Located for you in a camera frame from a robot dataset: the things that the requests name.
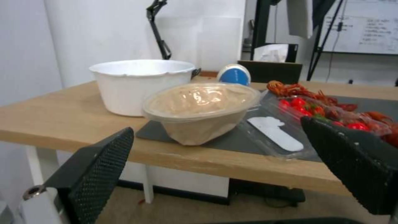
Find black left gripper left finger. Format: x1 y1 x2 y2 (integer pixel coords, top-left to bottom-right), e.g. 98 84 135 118
18 127 135 224

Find white foam bowl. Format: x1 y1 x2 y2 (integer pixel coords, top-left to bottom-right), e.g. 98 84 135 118
89 59 197 117

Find clear plastic takeout box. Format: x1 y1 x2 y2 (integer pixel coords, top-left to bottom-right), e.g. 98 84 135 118
239 90 398 159

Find black metal stand frame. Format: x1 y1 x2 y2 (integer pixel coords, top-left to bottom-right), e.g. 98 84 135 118
248 0 346 81

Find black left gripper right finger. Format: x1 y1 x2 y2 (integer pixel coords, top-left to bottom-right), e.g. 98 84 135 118
300 116 398 216

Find red cherry tomatoes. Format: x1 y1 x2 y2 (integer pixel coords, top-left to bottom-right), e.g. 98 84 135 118
277 97 371 131

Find white table leg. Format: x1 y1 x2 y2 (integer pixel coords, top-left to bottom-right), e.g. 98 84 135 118
142 163 155 204

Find cardboard box with tissue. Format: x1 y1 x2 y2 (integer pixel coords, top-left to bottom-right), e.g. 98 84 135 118
237 44 303 84

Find blue and white round container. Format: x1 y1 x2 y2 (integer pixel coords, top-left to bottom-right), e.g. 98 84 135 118
217 64 252 87

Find red crayfish pile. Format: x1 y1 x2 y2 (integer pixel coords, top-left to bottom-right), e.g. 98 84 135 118
266 80 398 148

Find clear lidded bowl with paste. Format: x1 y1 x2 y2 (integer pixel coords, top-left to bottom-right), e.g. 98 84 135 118
142 83 262 146

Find whiteboard with writing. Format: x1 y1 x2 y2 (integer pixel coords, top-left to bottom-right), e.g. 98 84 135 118
320 0 398 54

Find dark grey table mat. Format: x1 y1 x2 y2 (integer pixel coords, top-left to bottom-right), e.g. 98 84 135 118
135 90 398 163

